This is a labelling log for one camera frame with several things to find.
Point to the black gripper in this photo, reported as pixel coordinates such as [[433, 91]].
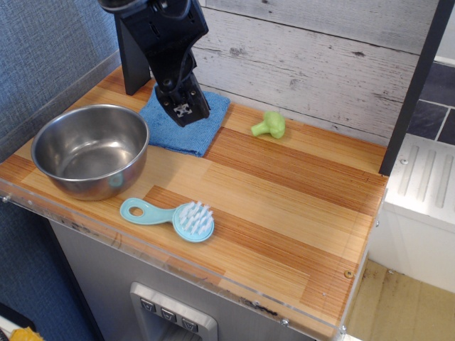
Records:
[[166, 31]]

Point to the blue towel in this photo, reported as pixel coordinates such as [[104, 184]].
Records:
[[193, 139]]

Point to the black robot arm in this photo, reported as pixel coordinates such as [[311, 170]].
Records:
[[117, 4]]

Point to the yellow object at corner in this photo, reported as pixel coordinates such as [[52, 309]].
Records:
[[25, 334]]

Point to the green toy broccoli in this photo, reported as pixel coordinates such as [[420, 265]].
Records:
[[273, 123]]

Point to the stainless steel bowl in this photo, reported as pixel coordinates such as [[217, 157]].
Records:
[[93, 152]]

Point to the light blue scrub brush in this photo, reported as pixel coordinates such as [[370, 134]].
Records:
[[192, 221]]

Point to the silver dispenser button panel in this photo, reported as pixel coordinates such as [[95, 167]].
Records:
[[161, 317]]

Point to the white ridged side unit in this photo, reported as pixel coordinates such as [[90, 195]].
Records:
[[414, 233]]

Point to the dark left frame post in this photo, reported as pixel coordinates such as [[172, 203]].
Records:
[[135, 66]]

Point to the dark frame post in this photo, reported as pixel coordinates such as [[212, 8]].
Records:
[[135, 66], [424, 64]]

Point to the dark right frame post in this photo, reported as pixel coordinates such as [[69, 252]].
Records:
[[424, 64]]

